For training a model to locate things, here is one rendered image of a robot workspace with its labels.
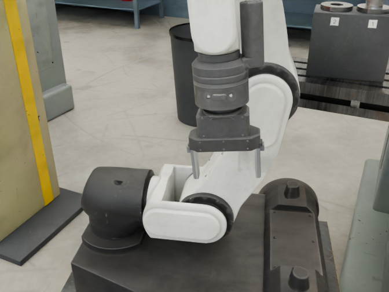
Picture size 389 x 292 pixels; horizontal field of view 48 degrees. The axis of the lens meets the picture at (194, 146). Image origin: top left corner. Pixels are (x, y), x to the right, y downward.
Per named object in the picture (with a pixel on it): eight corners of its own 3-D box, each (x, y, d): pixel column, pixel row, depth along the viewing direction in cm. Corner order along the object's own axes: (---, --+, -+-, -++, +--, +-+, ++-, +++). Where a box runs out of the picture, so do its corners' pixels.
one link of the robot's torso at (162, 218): (143, 243, 109) (139, 200, 103) (160, 197, 127) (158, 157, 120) (224, 251, 107) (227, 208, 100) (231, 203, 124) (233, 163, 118)
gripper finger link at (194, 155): (199, 172, 79) (197, 141, 77) (198, 181, 77) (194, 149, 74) (191, 172, 80) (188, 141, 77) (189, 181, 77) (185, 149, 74)
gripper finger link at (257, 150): (255, 180, 75) (254, 147, 72) (255, 171, 78) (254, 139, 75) (265, 179, 75) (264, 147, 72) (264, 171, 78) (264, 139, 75)
